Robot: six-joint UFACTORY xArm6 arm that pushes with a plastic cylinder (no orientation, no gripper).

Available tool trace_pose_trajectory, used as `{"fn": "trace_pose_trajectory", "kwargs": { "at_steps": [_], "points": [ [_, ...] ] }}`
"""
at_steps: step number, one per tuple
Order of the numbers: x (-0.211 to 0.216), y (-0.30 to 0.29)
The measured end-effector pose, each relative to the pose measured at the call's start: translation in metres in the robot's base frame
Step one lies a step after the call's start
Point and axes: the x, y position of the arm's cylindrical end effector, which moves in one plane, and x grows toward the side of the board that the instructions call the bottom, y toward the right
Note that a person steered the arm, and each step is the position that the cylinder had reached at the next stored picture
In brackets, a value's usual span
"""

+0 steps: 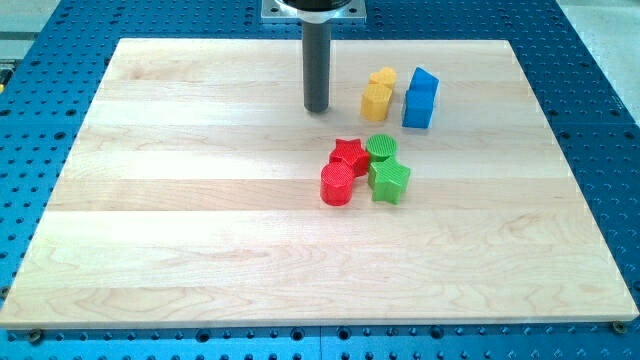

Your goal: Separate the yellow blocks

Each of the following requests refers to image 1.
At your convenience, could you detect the brass bolt left corner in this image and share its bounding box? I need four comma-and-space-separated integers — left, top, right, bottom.
27, 329, 43, 344

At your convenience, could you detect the red cylinder block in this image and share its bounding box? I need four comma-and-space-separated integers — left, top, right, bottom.
320, 162, 355, 206

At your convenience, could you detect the green star block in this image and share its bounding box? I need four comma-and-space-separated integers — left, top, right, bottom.
368, 157, 411, 204

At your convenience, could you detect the red star block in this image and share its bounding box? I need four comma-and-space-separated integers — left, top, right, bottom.
329, 139, 370, 177

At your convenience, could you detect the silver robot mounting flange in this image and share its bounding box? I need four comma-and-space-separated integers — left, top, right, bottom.
260, 0, 367, 24

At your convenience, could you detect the brass bolt right corner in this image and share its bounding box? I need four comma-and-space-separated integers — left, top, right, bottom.
611, 321, 627, 335

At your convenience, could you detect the blue cube block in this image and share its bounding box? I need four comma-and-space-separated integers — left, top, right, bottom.
402, 90, 435, 129

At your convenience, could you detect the green cylinder block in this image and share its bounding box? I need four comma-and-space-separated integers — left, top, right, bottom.
365, 134, 398, 162

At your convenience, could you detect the yellow hexagon block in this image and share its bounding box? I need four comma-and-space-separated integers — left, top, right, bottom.
360, 84, 392, 121

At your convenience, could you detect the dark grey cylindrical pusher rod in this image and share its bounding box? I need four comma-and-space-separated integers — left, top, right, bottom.
301, 22, 331, 113

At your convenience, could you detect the brass bolt corner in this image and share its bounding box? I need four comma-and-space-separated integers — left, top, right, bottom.
611, 321, 627, 335
27, 329, 43, 344

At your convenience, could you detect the light wooden board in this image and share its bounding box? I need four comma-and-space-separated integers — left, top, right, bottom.
1, 38, 638, 329

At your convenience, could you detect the blue pentagon block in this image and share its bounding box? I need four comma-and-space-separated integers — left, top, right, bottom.
409, 67, 440, 95

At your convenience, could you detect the yellow heart block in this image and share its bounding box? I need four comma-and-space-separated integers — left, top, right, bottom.
369, 67, 397, 90

